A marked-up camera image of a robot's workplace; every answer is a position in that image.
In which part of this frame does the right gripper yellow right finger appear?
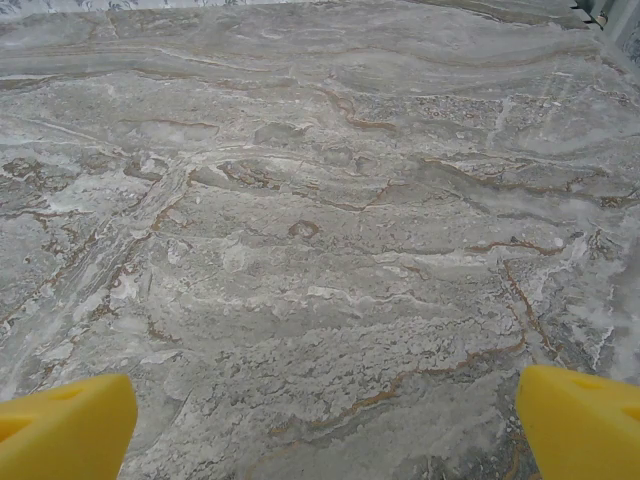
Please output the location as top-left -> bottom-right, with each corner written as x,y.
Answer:
516,364 -> 640,480

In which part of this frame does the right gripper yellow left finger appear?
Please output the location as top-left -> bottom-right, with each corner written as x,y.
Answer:
0,372 -> 139,480

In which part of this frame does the aluminium frame post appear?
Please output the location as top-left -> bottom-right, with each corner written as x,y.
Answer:
567,0 -> 610,32

